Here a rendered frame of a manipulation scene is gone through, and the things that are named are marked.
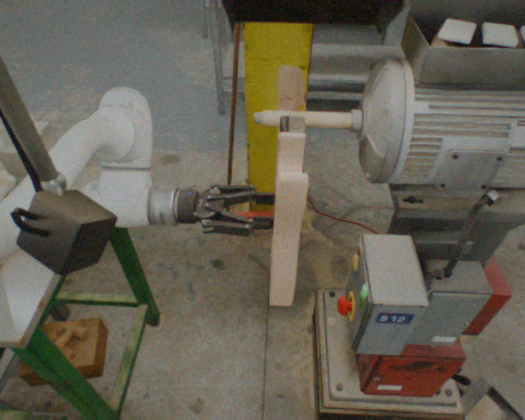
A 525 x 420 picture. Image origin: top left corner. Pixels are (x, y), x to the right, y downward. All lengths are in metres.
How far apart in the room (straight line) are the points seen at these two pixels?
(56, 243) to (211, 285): 1.80
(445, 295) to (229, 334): 1.14
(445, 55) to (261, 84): 1.15
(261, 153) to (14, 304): 1.33
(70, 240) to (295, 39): 1.51
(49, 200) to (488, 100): 0.71
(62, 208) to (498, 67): 0.68
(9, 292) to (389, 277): 0.84
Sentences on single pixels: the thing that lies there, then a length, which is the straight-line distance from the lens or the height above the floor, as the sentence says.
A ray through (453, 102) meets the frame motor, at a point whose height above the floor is 1.34.
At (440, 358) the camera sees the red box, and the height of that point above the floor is 0.61.
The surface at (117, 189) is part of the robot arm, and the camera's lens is 0.84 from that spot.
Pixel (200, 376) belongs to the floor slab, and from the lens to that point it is 1.83.
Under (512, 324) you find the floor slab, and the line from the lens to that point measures 2.26.
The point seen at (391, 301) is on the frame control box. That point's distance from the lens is 0.70.
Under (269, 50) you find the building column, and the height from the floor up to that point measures 1.02.
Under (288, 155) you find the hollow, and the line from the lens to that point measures 0.70.
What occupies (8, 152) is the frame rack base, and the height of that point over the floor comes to 1.10.
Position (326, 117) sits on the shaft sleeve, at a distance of 0.82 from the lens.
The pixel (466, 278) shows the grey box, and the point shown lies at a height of 0.93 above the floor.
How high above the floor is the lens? 1.69
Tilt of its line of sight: 46 degrees down
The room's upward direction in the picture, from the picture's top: straight up
